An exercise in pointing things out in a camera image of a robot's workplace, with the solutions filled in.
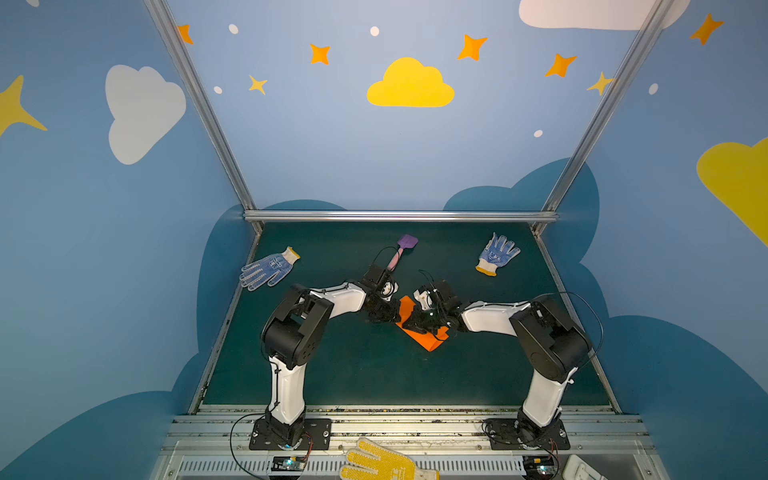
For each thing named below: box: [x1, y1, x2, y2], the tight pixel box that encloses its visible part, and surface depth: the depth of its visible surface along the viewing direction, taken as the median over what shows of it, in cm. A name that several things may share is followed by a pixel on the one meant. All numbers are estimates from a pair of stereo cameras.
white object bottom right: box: [562, 454, 609, 480], surface depth 70 cm
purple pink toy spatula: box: [387, 234, 419, 271], surface depth 117 cm
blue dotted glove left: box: [239, 246, 301, 291], surface depth 110 cm
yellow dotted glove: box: [339, 437, 440, 480], surface depth 72 cm
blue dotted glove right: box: [475, 232, 521, 277], surface depth 114 cm
